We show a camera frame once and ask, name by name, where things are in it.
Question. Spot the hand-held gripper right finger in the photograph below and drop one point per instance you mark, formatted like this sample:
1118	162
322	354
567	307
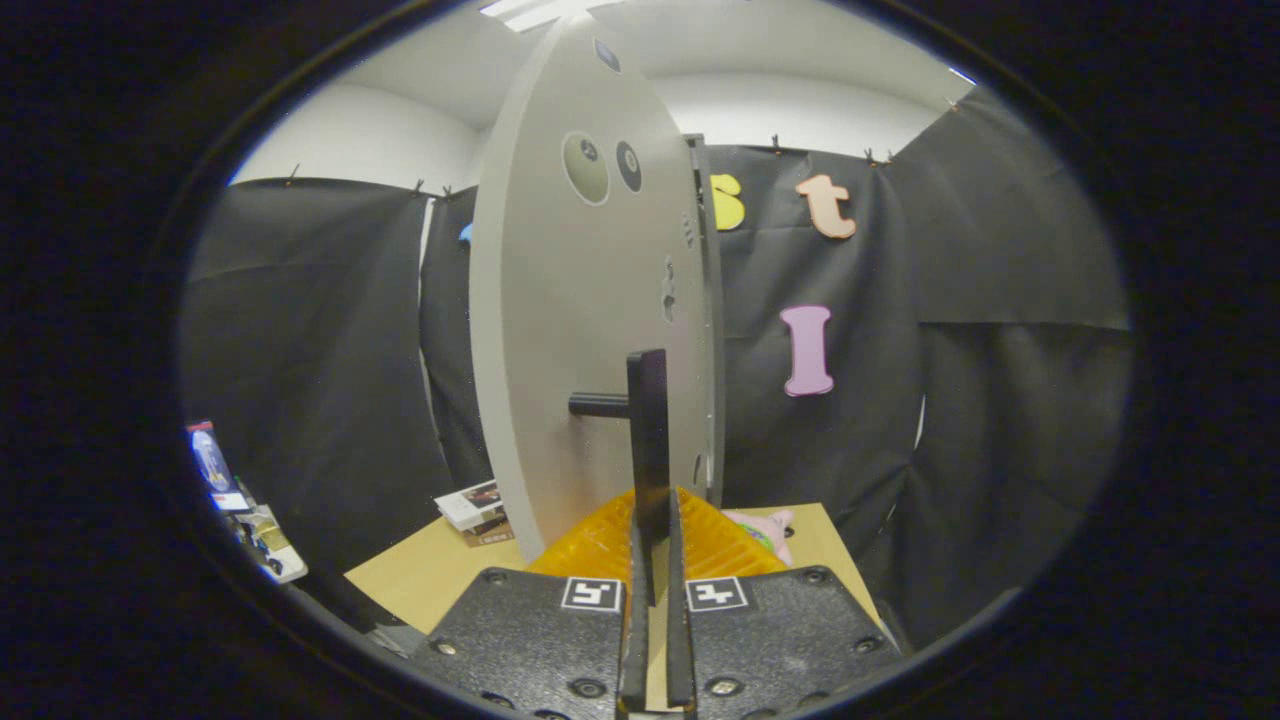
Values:
680	640

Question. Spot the brown cover book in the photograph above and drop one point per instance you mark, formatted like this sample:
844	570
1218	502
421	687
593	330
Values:
492	535

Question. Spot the grey shoe cabinet door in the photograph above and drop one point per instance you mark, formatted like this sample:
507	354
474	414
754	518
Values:
560	350

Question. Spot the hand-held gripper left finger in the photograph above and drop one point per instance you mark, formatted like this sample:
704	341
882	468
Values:
637	640

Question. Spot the black backdrop cloth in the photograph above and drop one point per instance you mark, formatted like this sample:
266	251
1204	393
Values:
320	350

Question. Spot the large ceiling light panel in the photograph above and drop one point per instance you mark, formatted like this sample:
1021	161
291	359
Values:
520	12

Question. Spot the small ceiling light panel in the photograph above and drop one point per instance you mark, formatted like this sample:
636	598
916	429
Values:
961	75

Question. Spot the white cover book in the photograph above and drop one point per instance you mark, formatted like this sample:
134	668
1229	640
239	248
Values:
468	503

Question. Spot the pink plush toy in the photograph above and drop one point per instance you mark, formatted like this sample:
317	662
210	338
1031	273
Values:
765	525

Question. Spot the grey shoe cabinet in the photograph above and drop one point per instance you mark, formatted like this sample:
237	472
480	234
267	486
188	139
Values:
715	300

